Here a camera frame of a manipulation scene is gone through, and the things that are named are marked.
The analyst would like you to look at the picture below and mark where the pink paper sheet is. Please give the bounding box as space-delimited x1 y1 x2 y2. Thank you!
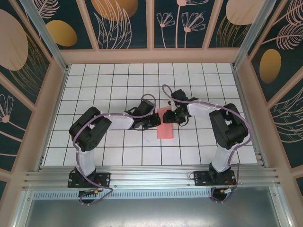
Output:
156 106 175 140

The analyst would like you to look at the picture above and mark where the grey metal sheet panel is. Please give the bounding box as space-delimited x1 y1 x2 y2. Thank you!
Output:
23 198 280 227

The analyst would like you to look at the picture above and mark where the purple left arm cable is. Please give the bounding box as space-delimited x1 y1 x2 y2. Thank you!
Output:
72 94 157 207

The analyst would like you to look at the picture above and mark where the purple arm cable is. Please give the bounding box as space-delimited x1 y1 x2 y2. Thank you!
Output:
162 84 251 204
72 94 157 207

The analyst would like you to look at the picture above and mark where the wide aluminium mounting rail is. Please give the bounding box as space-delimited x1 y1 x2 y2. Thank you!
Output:
22 165 281 190

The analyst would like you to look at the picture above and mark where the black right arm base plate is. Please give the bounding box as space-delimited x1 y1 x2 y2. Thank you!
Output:
193 170 237 187

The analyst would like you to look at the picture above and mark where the perforated metal cable tray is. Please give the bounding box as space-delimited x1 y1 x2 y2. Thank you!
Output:
33 191 272 200

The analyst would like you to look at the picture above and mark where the aluminium table side rail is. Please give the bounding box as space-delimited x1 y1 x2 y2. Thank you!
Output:
36 65 71 172
232 66 267 169

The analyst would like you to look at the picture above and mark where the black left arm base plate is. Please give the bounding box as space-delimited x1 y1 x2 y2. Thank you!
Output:
68 172 112 189

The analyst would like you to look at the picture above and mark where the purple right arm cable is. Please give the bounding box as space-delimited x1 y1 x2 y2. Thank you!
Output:
162 84 251 204

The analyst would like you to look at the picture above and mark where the tall aluminium frame post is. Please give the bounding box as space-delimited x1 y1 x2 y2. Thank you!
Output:
232 0 278 70
20 0 69 73

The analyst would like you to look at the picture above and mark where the short aluminium frame post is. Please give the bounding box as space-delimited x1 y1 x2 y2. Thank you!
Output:
269 182 291 227
13 186 34 227

